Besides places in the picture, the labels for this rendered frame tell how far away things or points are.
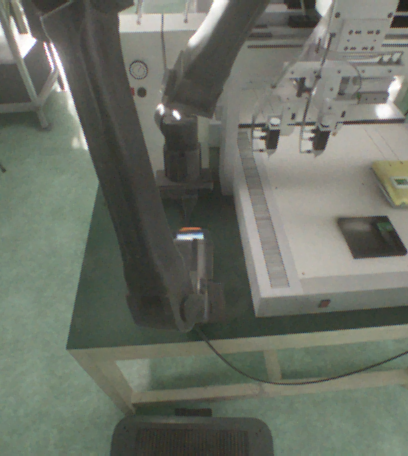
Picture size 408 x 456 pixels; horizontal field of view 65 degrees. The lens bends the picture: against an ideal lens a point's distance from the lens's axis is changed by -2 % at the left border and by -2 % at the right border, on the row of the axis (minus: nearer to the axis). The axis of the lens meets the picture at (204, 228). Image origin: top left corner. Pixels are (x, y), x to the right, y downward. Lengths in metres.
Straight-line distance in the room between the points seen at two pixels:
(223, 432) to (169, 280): 0.90
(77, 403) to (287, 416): 0.86
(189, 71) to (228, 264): 0.54
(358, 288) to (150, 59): 0.71
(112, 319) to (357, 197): 0.72
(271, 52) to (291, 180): 0.35
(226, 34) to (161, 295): 0.33
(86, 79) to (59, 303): 1.54
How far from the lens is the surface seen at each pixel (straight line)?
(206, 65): 0.49
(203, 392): 1.37
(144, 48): 0.86
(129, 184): 0.36
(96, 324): 0.84
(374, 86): 0.83
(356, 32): 0.75
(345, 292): 0.79
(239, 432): 1.24
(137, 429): 1.25
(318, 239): 0.85
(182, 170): 0.56
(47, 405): 1.64
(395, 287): 0.84
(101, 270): 0.91
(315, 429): 1.56
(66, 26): 0.38
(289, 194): 0.94
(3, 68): 2.96
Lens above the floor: 1.48
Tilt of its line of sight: 49 degrees down
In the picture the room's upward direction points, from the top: straight up
